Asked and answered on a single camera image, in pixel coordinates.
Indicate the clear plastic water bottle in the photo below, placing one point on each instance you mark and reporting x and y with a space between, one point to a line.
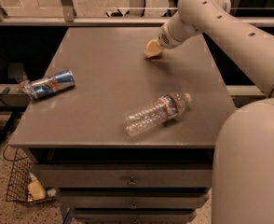
147 117

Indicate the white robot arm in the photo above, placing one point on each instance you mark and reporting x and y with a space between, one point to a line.
243 163

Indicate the metal rail frame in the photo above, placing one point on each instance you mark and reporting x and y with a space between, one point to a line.
81 13

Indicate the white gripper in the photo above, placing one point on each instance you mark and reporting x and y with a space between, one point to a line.
164 38

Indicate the yellow sponge in basket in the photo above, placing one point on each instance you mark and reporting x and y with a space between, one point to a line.
37 191

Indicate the black wire basket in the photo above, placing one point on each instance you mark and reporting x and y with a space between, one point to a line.
20 178

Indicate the red bull can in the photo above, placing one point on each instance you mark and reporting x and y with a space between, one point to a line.
51 84

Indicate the grey drawer cabinet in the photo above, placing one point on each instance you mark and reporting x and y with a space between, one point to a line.
77 141

